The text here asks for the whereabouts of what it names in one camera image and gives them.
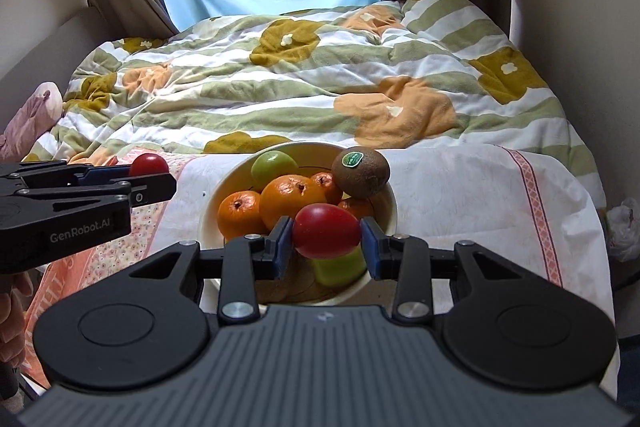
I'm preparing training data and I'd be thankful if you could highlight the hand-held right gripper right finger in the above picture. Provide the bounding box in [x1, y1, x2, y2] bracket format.
[359, 216, 526, 322]

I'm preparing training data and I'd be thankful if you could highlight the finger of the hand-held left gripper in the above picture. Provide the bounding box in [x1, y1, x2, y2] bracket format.
[0, 161, 133, 195]
[16, 173, 177, 210]

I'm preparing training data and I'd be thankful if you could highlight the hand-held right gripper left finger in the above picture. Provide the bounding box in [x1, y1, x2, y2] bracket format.
[129, 216, 295, 327]

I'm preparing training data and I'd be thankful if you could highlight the small red tomato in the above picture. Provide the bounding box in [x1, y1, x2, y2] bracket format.
[130, 153, 170, 178]

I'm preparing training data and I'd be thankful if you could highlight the small mandarin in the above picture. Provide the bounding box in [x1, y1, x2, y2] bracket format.
[337, 197, 375, 220]
[310, 172, 345, 205]

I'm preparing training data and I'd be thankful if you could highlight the large orange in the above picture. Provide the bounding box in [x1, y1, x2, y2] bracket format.
[259, 174, 328, 233]

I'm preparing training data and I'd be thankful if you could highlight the large red tomato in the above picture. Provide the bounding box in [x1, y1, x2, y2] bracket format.
[291, 203, 362, 258]

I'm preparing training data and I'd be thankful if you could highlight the cream yellow bowl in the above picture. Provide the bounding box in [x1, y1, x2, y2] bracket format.
[197, 141, 398, 306]

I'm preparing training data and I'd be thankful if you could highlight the person's left hand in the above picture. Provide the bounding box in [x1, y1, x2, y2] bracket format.
[0, 272, 33, 368]

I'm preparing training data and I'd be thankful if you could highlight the green fruit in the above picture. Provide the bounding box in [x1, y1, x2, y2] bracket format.
[312, 244, 368, 286]

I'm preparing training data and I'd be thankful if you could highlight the medium orange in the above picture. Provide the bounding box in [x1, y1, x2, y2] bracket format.
[217, 190, 268, 240]

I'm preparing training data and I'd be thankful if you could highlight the brown kiwi with sticker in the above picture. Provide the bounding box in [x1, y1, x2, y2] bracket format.
[331, 147, 391, 199]

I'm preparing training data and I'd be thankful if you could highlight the green apple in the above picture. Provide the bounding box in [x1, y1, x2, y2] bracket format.
[250, 150, 300, 190]

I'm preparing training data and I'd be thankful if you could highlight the pink plush toy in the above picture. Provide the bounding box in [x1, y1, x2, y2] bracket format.
[0, 81, 64, 162]

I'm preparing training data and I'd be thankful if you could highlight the white pink patterned bed sheet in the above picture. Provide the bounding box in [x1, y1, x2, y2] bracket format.
[25, 142, 621, 388]

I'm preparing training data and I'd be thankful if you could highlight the beige padded bed board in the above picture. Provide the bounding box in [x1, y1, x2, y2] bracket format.
[0, 4, 126, 128]

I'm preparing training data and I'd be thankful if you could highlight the floral striped duvet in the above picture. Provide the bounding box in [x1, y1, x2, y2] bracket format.
[22, 0, 607, 208]

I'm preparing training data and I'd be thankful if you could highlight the white plastic bag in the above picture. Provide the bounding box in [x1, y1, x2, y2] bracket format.
[602, 197, 640, 263]

